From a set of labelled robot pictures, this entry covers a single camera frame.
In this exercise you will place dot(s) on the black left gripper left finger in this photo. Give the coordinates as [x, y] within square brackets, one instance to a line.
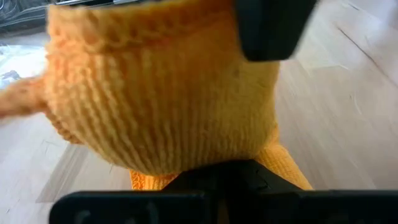
[205, 180]

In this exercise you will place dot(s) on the clear plastic basket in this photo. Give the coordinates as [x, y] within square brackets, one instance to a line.
[18, 62]

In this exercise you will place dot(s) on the orange microfiber towel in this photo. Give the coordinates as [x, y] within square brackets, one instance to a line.
[155, 93]

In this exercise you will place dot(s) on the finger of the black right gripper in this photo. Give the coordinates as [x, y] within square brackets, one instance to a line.
[270, 28]

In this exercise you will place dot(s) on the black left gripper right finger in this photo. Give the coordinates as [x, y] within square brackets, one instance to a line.
[255, 186]

